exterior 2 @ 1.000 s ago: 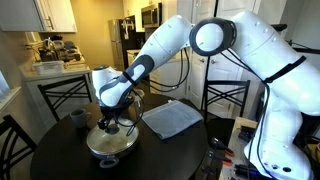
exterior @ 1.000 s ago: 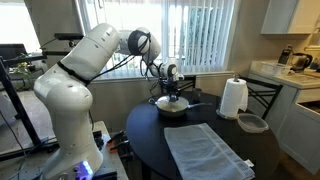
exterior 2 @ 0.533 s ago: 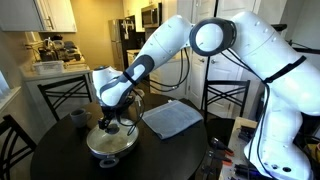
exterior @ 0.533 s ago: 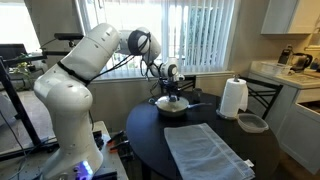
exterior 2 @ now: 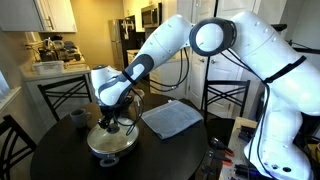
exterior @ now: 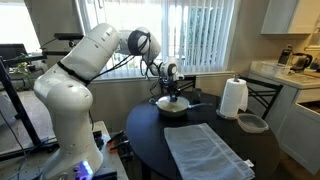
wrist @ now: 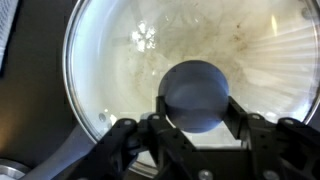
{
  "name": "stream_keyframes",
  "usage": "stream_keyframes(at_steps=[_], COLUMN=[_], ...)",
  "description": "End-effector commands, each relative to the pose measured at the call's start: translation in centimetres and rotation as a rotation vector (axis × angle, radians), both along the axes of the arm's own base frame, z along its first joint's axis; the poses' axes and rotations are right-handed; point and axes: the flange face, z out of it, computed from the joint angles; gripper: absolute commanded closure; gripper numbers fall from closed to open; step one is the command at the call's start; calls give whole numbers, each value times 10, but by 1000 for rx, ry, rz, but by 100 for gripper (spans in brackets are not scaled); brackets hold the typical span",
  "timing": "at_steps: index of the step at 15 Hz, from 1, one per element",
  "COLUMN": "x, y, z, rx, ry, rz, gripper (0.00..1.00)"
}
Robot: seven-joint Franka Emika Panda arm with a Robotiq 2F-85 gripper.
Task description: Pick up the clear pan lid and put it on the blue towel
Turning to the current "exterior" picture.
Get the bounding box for dark drinking cup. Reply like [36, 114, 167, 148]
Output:
[191, 87, 204, 105]

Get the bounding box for black countertop appliance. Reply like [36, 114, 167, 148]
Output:
[277, 44, 294, 66]

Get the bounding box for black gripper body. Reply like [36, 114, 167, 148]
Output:
[163, 79, 183, 96]

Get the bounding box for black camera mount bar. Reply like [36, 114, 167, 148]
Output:
[53, 32, 85, 42]

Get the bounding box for clear glass pan lid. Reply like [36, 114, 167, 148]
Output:
[156, 94, 190, 113]

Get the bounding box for clear plastic food container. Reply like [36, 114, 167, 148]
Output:
[237, 112, 270, 135]

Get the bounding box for white vertical window blinds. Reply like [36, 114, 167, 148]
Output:
[99, 0, 236, 76]

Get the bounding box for white wall cabinet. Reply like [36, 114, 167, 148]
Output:
[260, 0, 320, 36]

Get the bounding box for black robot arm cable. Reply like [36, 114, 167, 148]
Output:
[39, 30, 168, 98]

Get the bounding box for grey handled frying pan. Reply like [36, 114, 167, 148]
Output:
[148, 95, 214, 119]

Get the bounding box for grey robot mounting cart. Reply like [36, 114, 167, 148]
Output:
[0, 120, 130, 180]

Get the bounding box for green potted plant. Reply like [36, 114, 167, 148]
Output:
[9, 53, 38, 92]

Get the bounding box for metal paper towel holder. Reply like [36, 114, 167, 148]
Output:
[215, 73, 241, 121]

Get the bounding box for black metal stand frame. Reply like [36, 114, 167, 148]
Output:
[0, 43, 63, 163]

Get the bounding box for light blue towel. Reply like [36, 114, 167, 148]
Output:
[163, 122, 256, 180]

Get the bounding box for black electric kettle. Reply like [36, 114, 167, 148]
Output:
[290, 52, 314, 72]

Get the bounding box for black wooden chair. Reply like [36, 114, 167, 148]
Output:
[239, 76, 284, 120]
[178, 74, 198, 93]

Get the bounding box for orange black spring clamp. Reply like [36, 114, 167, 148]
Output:
[109, 141, 135, 158]
[106, 130, 130, 145]

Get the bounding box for white paper towel roll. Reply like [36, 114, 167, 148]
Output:
[219, 78, 250, 118]

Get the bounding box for black box on cart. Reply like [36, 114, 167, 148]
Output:
[92, 130, 105, 151]

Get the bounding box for white kitchen counter cabinet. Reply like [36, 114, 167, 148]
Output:
[249, 59, 320, 176]

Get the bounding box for clear countertop storage box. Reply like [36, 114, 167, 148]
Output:
[260, 61, 293, 77]

